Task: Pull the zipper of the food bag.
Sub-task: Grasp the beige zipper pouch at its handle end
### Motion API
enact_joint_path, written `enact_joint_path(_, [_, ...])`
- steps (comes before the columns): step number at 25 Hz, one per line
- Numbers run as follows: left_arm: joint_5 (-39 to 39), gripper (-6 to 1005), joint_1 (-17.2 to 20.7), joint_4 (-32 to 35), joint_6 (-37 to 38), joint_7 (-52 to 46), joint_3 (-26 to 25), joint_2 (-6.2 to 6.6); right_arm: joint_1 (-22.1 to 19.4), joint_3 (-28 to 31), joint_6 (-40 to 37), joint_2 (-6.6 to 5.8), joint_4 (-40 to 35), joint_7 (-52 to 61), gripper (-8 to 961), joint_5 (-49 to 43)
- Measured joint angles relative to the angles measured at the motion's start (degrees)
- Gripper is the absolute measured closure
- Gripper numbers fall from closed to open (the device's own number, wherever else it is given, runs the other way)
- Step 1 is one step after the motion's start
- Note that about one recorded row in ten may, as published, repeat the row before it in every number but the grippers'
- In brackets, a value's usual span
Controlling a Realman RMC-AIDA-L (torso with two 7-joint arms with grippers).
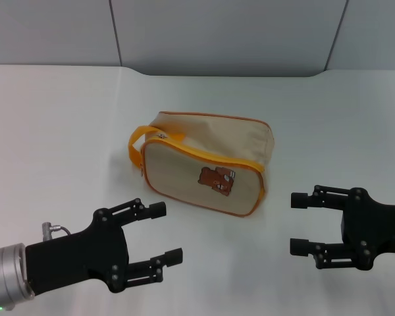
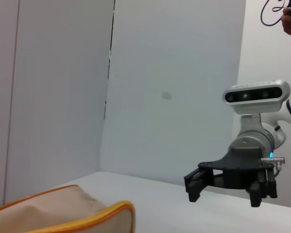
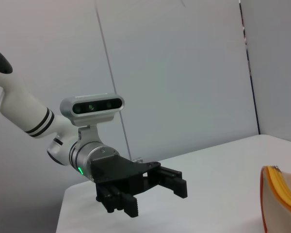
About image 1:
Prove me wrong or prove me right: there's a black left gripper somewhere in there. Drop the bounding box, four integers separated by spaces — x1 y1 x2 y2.
25 197 184 294

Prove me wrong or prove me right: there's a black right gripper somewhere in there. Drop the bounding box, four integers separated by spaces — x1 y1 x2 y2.
290 185 395 271

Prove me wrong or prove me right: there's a beige zippered bag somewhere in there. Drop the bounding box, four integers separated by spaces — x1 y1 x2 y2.
128 111 273 219

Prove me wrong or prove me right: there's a left arm cable with connector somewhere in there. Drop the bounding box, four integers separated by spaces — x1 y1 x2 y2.
41 222 72 243

